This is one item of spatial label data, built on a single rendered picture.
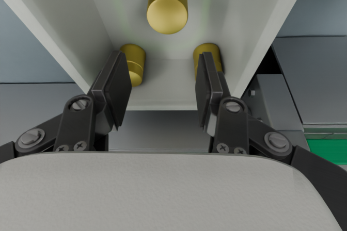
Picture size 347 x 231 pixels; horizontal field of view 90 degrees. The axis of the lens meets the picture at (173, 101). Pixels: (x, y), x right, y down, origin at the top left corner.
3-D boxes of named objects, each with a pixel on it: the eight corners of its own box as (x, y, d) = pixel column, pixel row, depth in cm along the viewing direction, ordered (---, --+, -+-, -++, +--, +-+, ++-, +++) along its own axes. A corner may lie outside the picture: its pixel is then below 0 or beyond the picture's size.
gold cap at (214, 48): (187, 56, 24) (188, 82, 22) (203, 38, 21) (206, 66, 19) (208, 65, 25) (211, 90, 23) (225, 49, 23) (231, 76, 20)
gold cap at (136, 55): (122, 39, 21) (116, 66, 19) (150, 49, 23) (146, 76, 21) (116, 57, 24) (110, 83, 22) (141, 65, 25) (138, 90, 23)
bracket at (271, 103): (230, 111, 28) (237, 155, 24) (250, 73, 20) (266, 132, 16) (252, 111, 28) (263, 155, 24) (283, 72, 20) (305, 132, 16)
